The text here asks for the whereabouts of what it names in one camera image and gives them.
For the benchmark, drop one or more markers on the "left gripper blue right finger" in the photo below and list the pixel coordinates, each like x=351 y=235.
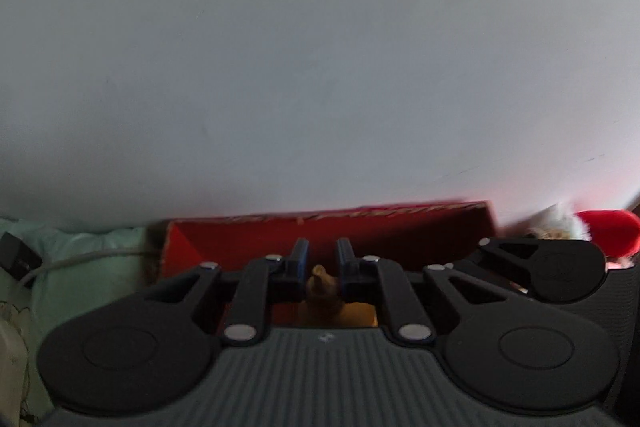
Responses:
x=352 y=268

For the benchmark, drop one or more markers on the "red open storage box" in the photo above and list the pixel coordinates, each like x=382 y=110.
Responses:
x=412 y=235

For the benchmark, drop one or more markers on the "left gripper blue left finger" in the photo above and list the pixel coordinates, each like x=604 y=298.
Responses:
x=293 y=266

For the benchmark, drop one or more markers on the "orange gourd ornament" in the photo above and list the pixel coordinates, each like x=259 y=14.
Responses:
x=323 y=303

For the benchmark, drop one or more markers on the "black power adapter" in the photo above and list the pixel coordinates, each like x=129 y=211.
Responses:
x=17 y=258

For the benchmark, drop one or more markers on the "light green pillow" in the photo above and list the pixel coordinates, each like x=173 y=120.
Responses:
x=64 y=293

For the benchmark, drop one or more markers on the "white power strip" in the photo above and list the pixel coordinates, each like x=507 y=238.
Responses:
x=14 y=366

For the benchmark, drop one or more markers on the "red plush Santa hat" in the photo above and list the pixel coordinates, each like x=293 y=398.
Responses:
x=615 y=232

